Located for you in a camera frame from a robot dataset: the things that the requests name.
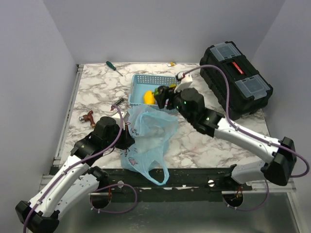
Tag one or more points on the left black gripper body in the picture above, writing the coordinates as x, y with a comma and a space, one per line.
123, 144

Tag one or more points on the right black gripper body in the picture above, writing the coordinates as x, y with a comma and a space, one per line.
177, 104

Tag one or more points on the yellow fake lemon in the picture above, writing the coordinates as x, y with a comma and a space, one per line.
148, 98

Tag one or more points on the light blue plastic bag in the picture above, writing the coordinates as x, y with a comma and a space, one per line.
151, 130

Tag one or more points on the dark purple fake mangosteen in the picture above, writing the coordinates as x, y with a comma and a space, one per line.
156, 92

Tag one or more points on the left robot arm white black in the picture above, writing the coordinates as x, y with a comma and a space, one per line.
76, 178

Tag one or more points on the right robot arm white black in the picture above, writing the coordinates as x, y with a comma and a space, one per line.
277, 157

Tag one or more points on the brown metal faucet tap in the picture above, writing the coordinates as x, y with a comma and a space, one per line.
88, 117

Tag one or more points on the small yellow white object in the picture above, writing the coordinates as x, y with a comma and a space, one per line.
170, 64

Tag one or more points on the black plastic toolbox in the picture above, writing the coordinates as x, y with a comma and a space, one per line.
248, 90

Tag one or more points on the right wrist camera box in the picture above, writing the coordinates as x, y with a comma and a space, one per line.
185, 80

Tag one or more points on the green handled screwdriver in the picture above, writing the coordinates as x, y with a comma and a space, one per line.
111, 66

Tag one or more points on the aluminium frame rail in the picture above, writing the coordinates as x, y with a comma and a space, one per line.
56, 162

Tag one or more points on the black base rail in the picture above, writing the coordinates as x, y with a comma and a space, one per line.
121, 185

